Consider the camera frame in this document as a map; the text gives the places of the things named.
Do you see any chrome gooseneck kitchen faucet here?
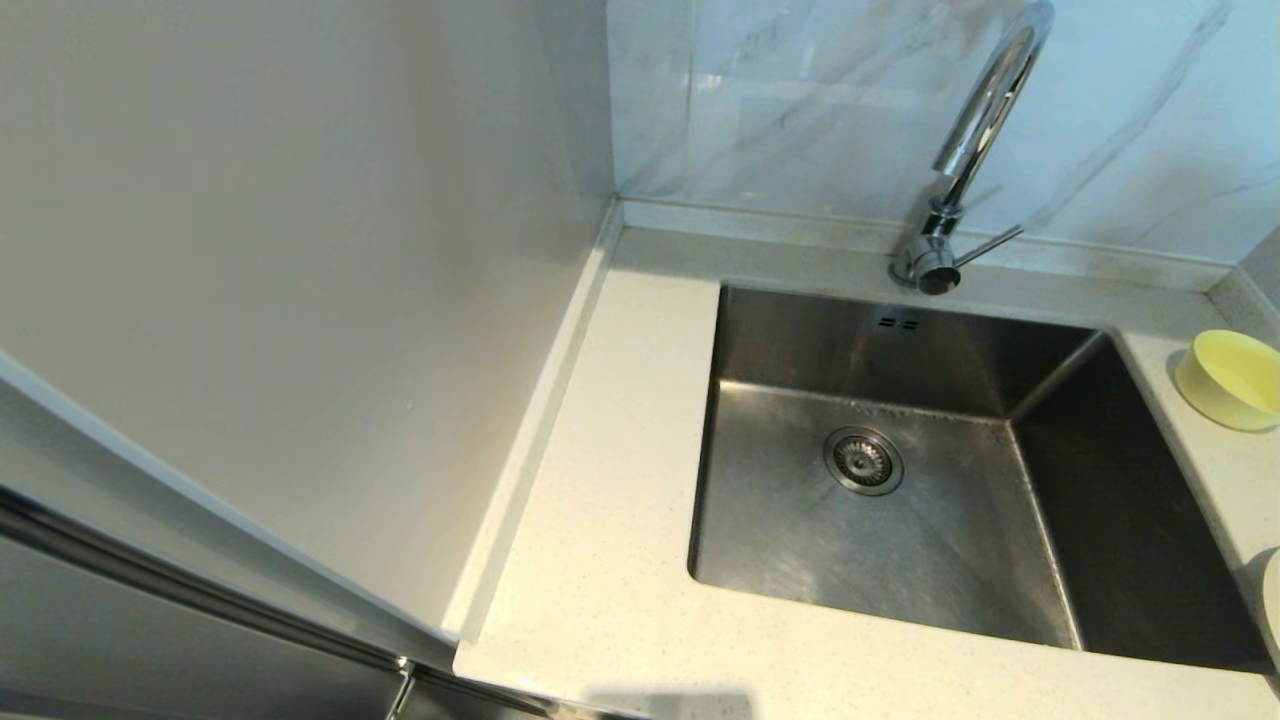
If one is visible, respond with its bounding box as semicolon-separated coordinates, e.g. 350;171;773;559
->
890;0;1056;296

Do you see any round metal drain strainer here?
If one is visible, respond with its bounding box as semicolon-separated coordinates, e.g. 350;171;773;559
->
823;427;905;497

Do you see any grey metal appliance door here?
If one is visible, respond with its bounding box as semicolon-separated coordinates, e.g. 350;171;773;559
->
0;352;561;720

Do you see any stainless steel sink basin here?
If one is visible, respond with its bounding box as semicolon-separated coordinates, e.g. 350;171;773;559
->
688;283;1276;673

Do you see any yellow plastic bowl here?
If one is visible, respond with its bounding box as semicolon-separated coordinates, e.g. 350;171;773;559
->
1174;330;1280;433

